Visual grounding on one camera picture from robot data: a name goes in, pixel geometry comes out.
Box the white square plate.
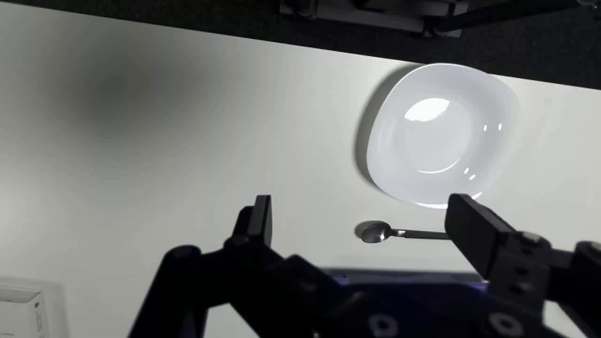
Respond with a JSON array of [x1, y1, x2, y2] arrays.
[[364, 62, 522, 210]]

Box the silver metal spoon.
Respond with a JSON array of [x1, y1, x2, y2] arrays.
[[353, 220, 451, 244]]

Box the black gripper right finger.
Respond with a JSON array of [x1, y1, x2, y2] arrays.
[[445, 191, 601, 338]]

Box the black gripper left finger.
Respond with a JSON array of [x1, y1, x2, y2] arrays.
[[128, 193, 353, 338]]

